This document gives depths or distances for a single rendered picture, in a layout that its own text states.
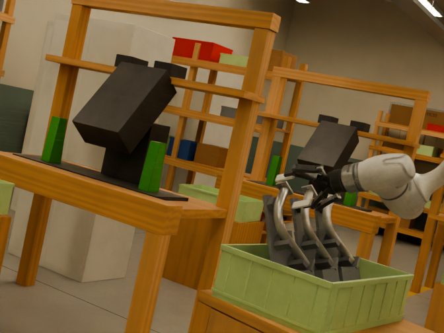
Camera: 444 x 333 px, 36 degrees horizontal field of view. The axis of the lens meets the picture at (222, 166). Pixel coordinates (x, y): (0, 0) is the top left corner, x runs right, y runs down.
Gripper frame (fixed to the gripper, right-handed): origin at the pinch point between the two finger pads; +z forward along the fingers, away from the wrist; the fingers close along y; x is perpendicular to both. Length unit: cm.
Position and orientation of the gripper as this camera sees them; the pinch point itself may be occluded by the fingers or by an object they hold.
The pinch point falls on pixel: (289, 191)
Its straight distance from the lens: 227.0
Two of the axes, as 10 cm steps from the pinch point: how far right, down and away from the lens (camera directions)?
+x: -3.1, 6.4, -7.0
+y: -4.9, -7.5, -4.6
